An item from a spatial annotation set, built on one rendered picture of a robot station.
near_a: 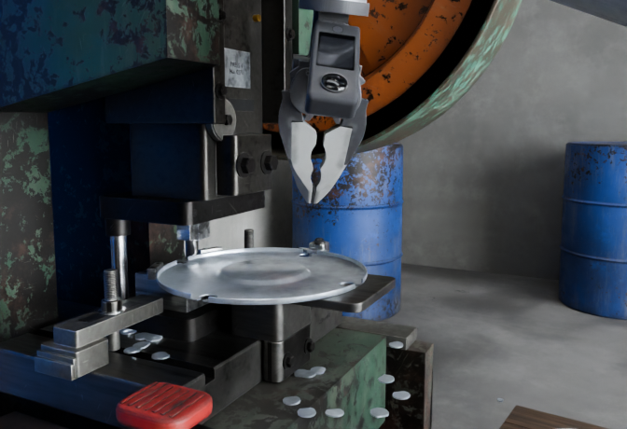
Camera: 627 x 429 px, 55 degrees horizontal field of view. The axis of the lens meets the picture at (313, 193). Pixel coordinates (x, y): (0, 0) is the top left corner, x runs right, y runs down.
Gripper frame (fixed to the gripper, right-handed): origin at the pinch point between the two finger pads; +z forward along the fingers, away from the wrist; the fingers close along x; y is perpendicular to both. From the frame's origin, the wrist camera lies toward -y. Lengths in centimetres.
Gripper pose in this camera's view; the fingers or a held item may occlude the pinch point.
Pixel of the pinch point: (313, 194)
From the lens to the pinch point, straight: 64.5
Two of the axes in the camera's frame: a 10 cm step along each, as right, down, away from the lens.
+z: -1.1, 9.5, 3.0
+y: -0.5, -3.1, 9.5
